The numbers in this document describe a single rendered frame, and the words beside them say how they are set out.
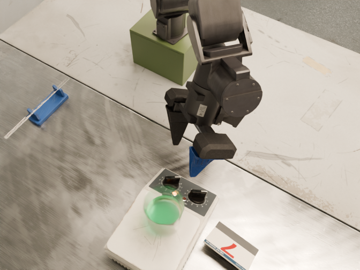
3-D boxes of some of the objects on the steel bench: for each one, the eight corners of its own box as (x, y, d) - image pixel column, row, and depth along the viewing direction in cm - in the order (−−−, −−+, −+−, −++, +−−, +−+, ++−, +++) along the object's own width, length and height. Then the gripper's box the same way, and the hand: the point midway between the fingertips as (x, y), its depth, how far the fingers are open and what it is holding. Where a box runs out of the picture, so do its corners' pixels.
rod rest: (58, 91, 81) (54, 81, 78) (69, 97, 80) (65, 87, 77) (28, 120, 76) (22, 111, 73) (39, 126, 75) (34, 118, 72)
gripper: (173, 58, 59) (154, 130, 67) (217, 113, 45) (186, 196, 53) (204, 62, 61) (181, 131, 69) (254, 115, 48) (219, 195, 56)
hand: (188, 144), depth 59 cm, fingers open, 9 cm apart
